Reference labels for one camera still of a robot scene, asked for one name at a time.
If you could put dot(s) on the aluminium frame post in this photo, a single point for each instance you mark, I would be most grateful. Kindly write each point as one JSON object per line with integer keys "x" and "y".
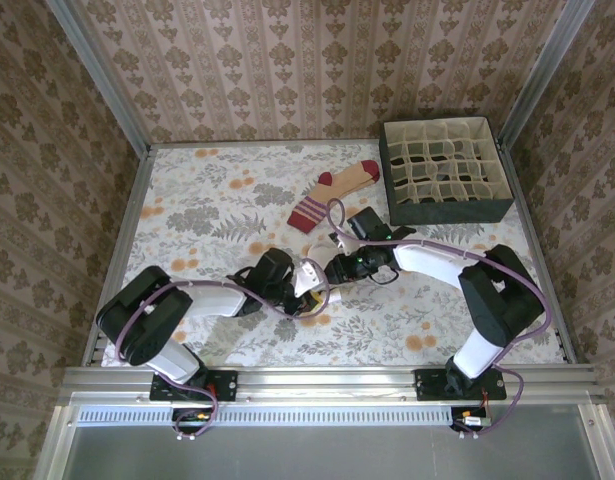
{"x": 547, "y": 75}
{"x": 102, "y": 75}

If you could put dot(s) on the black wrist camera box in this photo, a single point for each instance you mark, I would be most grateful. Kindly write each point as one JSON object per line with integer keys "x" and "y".
{"x": 364, "y": 220}
{"x": 276, "y": 265}

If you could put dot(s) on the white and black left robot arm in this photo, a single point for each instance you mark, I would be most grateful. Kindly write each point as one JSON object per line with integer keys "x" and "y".
{"x": 209, "y": 302}

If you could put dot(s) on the grey metal panel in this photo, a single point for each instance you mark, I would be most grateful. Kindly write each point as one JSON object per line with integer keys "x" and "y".
{"x": 312, "y": 455}

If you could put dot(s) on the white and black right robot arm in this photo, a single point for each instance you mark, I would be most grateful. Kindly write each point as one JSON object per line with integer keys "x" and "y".
{"x": 427, "y": 263}

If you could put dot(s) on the beige and maroon sock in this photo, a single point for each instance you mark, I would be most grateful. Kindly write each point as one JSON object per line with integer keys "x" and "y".
{"x": 347, "y": 182}

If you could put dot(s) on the small electronics board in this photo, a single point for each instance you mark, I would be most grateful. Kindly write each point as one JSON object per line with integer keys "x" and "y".
{"x": 192, "y": 417}
{"x": 472, "y": 419}

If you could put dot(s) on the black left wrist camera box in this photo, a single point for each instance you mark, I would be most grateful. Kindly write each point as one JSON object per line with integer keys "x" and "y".
{"x": 276, "y": 265}

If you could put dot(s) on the white sock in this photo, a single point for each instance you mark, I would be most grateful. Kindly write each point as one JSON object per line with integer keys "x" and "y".
{"x": 307, "y": 277}

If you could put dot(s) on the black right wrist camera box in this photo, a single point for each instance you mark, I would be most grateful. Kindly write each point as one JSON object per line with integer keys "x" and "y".
{"x": 364, "y": 220}

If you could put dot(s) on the grey fabric organizer box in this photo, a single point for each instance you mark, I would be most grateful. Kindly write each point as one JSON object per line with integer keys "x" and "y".
{"x": 452, "y": 215}

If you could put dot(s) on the aluminium frame rail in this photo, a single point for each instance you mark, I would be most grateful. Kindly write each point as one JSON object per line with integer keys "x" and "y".
{"x": 327, "y": 385}

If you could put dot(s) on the aluminium table side rail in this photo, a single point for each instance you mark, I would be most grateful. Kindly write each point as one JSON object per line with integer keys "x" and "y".
{"x": 118, "y": 260}
{"x": 539, "y": 240}

